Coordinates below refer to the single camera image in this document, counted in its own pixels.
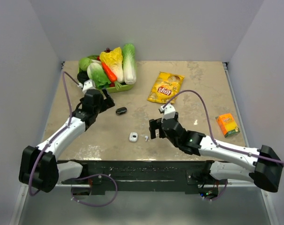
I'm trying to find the black earbud charging case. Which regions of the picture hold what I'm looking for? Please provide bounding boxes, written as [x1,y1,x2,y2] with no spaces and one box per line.
[115,107,127,115]

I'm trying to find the white earbud charging case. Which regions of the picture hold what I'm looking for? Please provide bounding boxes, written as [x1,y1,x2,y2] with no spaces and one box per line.
[129,132,138,143]

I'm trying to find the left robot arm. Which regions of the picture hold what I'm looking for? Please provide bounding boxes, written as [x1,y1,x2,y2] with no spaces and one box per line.
[19,89,115,193]

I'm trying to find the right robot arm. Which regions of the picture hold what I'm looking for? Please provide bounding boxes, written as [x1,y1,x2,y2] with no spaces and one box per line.
[149,114,283,193]

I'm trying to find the green vegetable basket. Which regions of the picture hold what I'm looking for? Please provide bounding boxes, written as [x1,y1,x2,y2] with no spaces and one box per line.
[78,68,134,93]

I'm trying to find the orange toy carrot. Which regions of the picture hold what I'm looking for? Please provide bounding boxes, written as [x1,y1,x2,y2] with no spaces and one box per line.
[101,62,122,90]

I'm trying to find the green leafy bok choy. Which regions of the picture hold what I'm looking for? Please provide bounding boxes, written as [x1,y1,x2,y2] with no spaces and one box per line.
[87,62,111,90]

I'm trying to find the black toy vegetable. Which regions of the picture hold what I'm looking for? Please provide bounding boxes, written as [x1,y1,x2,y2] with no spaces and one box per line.
[77,71,91,84]

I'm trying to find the yellow chips bag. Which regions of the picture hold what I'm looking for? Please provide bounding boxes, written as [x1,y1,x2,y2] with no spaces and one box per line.
[147,72,185,104]

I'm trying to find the round green cabbage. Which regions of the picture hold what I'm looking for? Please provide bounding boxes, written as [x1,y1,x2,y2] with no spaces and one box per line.
[78,57,92,71]

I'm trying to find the yellow white cabbage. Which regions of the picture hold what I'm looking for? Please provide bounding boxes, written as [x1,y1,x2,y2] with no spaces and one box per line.
[100,47,124,83]

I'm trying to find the green white napa cabbage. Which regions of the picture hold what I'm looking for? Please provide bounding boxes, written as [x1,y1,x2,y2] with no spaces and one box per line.
[122,43,137,85]

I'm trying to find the orange juice carton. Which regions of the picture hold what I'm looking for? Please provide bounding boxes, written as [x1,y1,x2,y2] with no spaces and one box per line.
[215,113,240,137]

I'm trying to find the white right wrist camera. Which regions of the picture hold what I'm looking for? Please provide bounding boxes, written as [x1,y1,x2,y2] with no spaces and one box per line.
[159,103,176,121]

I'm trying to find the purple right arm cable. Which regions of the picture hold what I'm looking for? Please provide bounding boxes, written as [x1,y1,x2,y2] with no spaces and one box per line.
[162,90,284,165]

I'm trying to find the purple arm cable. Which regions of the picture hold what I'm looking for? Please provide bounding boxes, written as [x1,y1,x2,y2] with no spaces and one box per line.
[28,71,83,196]
[162,90,284,165]

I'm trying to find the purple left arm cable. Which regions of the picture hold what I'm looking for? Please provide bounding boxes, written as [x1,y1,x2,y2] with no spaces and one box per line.
[28,71,83,196]

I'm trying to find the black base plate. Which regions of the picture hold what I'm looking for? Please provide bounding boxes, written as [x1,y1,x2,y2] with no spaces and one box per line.
[63,160,226,198]

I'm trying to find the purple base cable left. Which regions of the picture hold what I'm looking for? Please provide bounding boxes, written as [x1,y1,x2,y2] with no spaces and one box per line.
[68,173,118,208]

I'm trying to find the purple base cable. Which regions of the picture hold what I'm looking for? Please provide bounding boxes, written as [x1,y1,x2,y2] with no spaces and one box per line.
[201,180,229,202]
[68,173,118,208]

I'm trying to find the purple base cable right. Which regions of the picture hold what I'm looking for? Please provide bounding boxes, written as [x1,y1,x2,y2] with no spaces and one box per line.
[201,180,229,202]

